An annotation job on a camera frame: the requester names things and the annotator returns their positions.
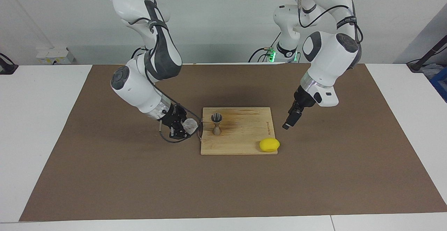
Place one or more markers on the black clamp mount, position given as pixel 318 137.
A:
pixel 7 68

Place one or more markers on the yellow lemon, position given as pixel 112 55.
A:
pixel 269 145

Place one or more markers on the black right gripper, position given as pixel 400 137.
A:
pixel 174 116

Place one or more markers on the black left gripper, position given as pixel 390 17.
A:
pixel 303 100

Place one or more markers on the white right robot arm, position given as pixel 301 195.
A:
pixel 136 87

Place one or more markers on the steel jigger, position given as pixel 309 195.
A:
pixel 217 129

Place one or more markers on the black stand pole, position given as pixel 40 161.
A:
pixel 417 65

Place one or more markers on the brown table mat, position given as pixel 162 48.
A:
pixel 223 189

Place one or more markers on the blue box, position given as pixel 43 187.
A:
pixel 440 82

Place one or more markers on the clear glass cup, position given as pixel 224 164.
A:
pixel 191 125

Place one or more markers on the wooden cutting board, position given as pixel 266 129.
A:
pixel 244 136

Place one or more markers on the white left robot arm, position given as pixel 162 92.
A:
pixel 328 56

